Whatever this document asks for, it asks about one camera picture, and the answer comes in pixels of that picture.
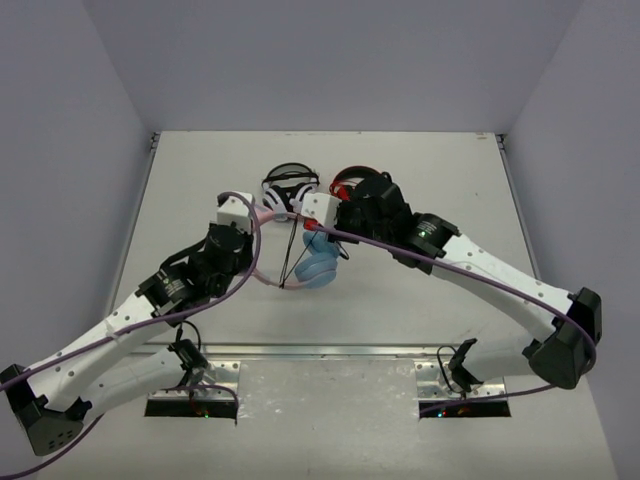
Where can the left metal base bracket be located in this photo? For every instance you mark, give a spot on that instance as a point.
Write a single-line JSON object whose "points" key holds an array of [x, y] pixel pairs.
{"points": [[223, 375]]}

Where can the white black headphones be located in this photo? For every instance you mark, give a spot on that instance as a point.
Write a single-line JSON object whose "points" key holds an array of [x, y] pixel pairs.
{"points": [[285, 186]]}

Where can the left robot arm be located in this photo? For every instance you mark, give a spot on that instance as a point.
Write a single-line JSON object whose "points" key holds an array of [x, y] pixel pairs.
{"points": [[55, 398]]}

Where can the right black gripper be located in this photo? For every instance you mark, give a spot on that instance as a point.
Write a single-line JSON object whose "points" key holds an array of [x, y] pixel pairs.
{"points": [[342, 208]]}

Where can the metal table edge rail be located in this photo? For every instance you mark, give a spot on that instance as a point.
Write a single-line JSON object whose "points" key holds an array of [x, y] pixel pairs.
{"points": [[316, 350]]}

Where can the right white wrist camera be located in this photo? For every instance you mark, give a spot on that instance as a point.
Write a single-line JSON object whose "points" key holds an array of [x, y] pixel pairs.
{"points": [[321, 208]]}

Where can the red black headphones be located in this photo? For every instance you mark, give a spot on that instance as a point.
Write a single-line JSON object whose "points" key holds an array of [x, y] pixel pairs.
{"points": [[347, 179]]}

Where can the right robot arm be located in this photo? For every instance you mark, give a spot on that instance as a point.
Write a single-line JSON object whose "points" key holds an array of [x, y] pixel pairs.
{"points": [[562, 328]]}

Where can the right metal base bracket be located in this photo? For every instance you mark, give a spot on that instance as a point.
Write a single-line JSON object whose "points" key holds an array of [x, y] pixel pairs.
{"points": [[432, 387]]}

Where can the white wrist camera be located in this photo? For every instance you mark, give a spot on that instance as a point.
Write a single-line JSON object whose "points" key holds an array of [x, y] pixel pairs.
{"points": [[321, 208], [233, 211]]}

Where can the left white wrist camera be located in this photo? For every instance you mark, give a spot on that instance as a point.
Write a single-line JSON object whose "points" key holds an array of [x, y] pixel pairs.
{"points": [[233, 211]]}

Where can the metal base bracket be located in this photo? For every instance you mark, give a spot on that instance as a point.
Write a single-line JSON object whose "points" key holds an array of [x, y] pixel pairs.
{"points": [[223, 375], [432, 387]]}

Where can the pink blue cat-ear headphones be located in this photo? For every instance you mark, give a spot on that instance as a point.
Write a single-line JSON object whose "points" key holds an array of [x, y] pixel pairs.
{"points": [[316, 271]]}

